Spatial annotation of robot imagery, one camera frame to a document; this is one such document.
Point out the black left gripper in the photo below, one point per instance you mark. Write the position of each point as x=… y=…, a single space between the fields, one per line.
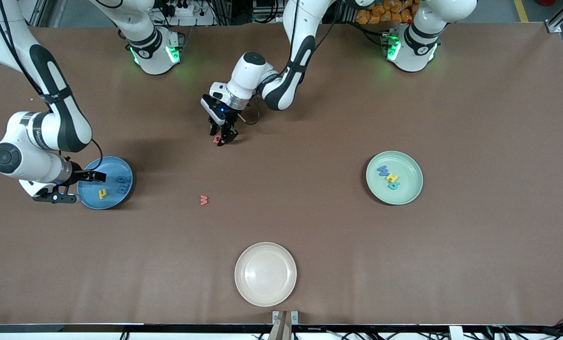
x=228 y=121

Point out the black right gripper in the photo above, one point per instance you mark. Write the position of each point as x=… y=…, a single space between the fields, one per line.
x=79 y=174

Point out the yellow letter r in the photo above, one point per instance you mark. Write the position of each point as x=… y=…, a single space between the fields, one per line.
x=103 y=191

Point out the small blue letter m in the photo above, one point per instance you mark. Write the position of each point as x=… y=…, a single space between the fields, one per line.
x=122 y=189

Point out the large blue letter M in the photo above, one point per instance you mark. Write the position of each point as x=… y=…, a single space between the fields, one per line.
x=381 y=169

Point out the yellow letter H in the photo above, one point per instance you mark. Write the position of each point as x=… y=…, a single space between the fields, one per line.
x=392 y=178

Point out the teal foam letter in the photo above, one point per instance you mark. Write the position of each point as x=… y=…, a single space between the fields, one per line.
x=393 y=186

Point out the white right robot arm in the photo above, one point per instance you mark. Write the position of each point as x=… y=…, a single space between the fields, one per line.
x=3 y=38

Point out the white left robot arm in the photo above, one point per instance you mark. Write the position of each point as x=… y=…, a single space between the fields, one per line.
x=300 y=19

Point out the blue plate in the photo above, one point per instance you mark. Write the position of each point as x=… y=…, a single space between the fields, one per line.
x=111 y=200

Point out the pink letter w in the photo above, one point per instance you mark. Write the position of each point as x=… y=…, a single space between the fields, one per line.
x=204 y=201

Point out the white power strip with plugs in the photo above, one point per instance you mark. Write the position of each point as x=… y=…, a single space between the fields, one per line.
x=196 y=20

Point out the long white power strip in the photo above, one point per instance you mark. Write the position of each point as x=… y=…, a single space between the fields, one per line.
x=272 y=19

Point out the beige plate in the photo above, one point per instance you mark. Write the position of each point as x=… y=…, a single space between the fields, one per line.
x=265 y=274

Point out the green plate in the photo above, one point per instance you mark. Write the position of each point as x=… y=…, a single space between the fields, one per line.
x=406 y=165

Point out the pile of orange items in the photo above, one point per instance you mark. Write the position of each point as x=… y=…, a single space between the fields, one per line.
x=380 y=14

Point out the red object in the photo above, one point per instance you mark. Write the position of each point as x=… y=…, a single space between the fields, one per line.
x=545 y=2

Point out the white table edge rail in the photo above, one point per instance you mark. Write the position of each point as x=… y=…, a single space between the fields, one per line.
x=50 y=336

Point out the metal table edge bracket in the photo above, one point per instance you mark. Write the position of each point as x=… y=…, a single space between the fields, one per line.
x=275 y=315

